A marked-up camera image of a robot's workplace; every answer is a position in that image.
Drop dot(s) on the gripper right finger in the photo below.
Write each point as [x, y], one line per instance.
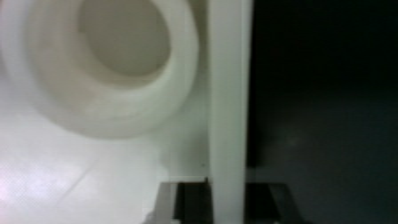
[270, 206]

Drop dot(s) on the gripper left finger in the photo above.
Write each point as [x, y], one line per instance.
[179, 204]

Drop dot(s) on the white square tabletop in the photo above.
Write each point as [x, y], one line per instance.
[123, 107]

